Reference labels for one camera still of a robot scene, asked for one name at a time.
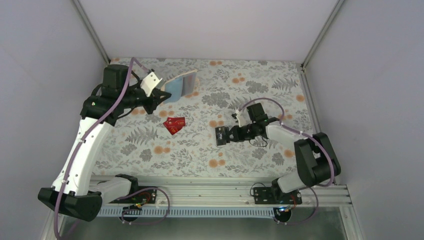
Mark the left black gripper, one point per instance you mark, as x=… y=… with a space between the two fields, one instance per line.
x=151 y=100

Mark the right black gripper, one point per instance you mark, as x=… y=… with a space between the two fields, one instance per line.
x=228 y=135

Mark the red credit card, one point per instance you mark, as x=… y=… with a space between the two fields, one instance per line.
x=174 y=129
x=177 y=122

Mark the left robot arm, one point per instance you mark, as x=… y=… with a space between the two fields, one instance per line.
x=70 y=193

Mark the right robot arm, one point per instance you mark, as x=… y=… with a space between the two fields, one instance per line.
x=315 y=158

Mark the floral patterned table mat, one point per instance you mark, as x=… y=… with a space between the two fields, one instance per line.
x=140 y=144

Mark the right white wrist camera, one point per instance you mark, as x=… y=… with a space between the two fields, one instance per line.
x=240 y=120

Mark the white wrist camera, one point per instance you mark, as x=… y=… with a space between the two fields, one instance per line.
x=240 y=120
x=150 y=82

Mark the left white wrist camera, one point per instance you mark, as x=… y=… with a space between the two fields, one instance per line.
x=150 y=82

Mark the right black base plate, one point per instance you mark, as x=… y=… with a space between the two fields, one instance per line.
x=268 y=196

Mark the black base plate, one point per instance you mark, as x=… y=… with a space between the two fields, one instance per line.
x=268 y=196
x=145 y=197

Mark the aluminium mounting rail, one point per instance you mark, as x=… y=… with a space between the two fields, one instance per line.
x=244 y=194

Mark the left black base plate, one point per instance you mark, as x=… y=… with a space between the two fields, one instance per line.
x=145 y=197

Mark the grey slotted cable duct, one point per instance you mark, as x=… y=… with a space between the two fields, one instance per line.
x=202 y=212

